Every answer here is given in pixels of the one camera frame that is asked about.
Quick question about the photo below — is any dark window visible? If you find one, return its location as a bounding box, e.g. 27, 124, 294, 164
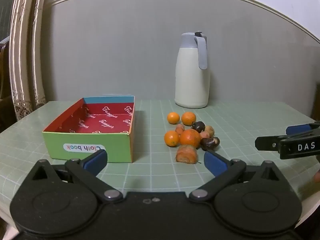
0, 0, 20, 43

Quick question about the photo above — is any colourful cardboard box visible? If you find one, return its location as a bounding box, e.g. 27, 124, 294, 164
42, 95, 136, 163

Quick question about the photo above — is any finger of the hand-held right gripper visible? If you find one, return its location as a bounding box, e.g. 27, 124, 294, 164
255, 130, 320, 152
286, 121, 320, 135

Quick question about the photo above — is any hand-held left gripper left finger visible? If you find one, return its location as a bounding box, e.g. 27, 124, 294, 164
30, 149, 123, 202

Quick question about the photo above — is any large orange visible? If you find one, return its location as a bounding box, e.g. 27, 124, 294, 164
180, 129, 201, 147

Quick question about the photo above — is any small orange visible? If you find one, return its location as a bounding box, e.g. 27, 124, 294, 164
164, 131, 180, 147
181, 112, 197, 126
167, 112, 180, 125

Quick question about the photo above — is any large carrot piece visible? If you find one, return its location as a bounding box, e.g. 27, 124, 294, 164
175, 145, 199, 164

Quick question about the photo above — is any green grid cutting mat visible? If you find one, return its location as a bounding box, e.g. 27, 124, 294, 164
0, 99, 320, 230

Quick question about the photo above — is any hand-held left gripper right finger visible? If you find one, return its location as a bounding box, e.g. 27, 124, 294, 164
189, 150, 281, 203

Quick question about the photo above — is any beige satin lace curtain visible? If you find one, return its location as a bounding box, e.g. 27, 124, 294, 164
9, 0, 47, 121

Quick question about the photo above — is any white thermos jug grey lid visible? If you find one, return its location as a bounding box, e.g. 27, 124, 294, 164
174, 31, 210, 109

